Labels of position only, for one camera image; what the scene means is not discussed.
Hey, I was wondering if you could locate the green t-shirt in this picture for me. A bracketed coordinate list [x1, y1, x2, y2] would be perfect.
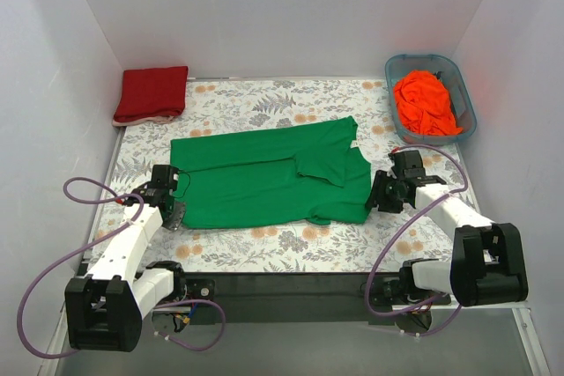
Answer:
[170, 116, 372, 229]

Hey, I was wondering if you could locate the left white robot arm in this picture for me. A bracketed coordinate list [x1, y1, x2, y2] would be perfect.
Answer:
[64, 165, 188, 352]

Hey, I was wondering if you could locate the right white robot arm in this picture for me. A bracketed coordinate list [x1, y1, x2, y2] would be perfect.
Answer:
[365, 148, 529, 307]

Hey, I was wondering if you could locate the floral table mat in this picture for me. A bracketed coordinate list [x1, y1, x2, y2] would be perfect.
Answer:
[85, 78, 503, 274]

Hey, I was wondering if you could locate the orange t-shirt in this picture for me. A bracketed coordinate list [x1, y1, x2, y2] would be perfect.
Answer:
[393, 70, 464, 136]

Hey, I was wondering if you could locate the blue plastic bin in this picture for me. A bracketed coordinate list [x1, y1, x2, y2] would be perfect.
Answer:
[385, 55, 477, 146]

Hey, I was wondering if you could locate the folded pink cloth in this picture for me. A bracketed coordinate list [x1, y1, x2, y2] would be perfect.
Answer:
[112, 115, 175, 127]

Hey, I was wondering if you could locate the folded red t-shirt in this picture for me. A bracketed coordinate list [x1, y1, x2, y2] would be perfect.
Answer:
[113, 66, 189, 118]

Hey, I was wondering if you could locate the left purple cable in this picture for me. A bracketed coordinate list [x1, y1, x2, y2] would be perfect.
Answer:
[16, 176, 226, 359]

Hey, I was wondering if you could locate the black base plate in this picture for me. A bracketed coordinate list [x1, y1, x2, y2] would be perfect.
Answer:
[179, 272, 436, 325]

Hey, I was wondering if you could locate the aluminium frame rail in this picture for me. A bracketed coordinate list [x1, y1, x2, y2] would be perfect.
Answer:
[61, 272, 530, 320]

